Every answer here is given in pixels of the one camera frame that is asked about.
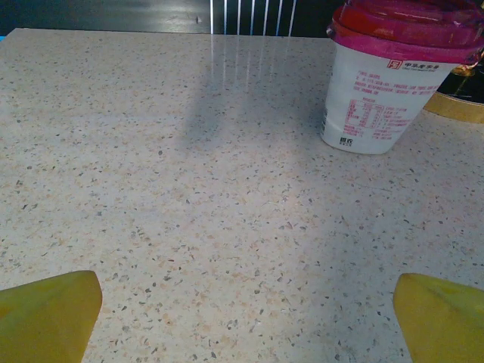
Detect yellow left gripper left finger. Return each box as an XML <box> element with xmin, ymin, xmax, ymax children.
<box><xmin>0</xmin><ymin>269</ymin><xmax>103</xmax><ymax>363</ymax></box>

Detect gold wire glass rack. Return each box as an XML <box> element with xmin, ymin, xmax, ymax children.
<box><xmin>422</xmin><ymin>64</ymin><xmax>484</xmax><ymax>125</ymax></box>

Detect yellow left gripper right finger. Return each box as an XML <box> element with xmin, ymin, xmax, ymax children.
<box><xmin>392</xmin><ymin>272</ymin><xmax>484</xmax><ymax>363</ymax></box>

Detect white cup with pink lid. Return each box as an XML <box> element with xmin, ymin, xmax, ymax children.
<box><xmin>320</xmin><ymin>0</ymin><xmax>484</xmax><ymax>155</ymax></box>

